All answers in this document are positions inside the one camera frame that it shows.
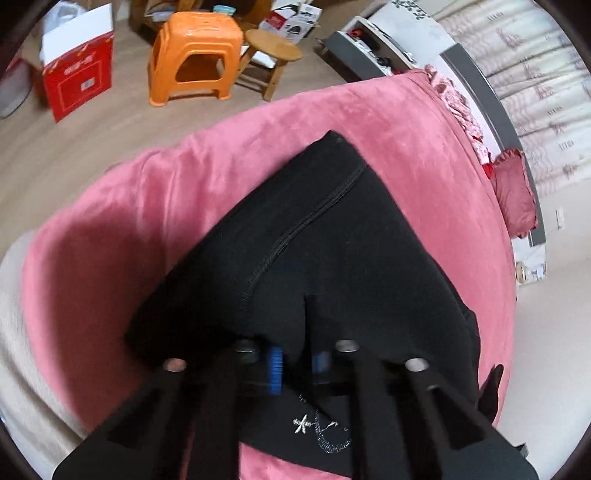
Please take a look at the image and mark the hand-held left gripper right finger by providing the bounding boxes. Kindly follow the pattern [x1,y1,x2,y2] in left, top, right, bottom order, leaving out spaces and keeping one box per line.
[310,339,540,480]

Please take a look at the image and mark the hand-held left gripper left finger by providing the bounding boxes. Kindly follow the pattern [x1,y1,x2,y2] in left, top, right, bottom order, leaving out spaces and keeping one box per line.
[52,339,283,480]

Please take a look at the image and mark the black pants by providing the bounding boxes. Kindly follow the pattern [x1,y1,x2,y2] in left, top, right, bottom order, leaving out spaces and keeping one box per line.
[124,130,505,476]

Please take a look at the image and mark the pink fleece blanket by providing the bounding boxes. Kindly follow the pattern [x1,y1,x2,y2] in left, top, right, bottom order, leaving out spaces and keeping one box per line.
[21,69,518,480]

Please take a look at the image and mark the small white nightstand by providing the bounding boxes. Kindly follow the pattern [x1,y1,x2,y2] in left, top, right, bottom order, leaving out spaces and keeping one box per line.
[510,233,549,284]

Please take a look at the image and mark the red ruffled pillow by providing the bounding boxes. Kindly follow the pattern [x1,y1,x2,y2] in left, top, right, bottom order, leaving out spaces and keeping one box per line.
[489,148,540,238]

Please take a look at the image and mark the pink floral cloth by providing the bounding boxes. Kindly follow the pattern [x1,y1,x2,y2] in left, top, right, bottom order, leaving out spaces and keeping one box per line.
[424,65,492,164]

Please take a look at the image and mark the white nightstand with floral panel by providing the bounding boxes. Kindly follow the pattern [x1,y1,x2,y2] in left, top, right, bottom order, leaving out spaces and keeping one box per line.
[325,0,458,84]

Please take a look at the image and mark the grey bed headboard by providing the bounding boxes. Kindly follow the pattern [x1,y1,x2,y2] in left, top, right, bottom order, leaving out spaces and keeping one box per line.
[438,44,548,250]

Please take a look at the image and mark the round wooden stool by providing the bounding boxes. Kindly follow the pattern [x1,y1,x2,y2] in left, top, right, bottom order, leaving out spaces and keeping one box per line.
[238,29,304,102]

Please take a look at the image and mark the white and red product box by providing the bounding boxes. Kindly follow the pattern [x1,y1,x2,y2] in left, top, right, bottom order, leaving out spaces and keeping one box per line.
[259,0,324,44]

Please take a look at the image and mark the orange plastic stool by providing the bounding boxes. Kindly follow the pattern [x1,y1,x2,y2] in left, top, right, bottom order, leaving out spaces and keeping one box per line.
[148,11,245,108]

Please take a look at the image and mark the red cardboard box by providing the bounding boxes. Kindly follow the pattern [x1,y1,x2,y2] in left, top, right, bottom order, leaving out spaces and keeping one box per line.
[41,4,114,123]

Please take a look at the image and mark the patterned pink curtain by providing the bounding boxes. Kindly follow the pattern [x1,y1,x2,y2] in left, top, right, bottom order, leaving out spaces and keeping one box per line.
[434,0,591,199]

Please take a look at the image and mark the grey mesh bin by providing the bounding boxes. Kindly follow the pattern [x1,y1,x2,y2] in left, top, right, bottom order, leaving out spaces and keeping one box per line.
[0,60,33,118]

